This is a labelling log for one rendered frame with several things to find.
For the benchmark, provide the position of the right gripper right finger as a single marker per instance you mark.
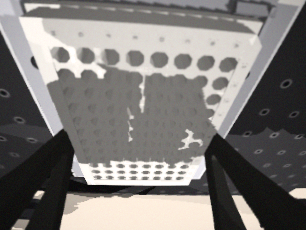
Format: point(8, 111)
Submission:
point(274, 208)

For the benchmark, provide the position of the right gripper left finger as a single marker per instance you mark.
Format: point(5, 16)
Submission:
point(19, 186)

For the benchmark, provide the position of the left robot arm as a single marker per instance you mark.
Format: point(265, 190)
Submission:
point(28, 212)

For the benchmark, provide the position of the black perforated breadboard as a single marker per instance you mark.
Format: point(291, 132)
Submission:
point(270, 132)

